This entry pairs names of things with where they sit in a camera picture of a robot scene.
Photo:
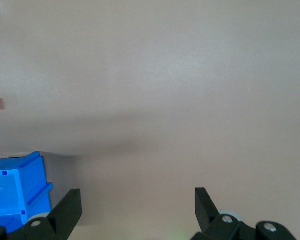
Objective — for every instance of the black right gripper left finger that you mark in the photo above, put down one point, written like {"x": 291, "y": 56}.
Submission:
{"x": 62, "y": 217}

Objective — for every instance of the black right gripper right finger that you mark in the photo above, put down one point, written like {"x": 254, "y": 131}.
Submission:
{"x": 210, "y": 220}

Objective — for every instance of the blue plastic storage bin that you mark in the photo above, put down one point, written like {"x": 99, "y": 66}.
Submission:
{"x": 10, "y": 190}

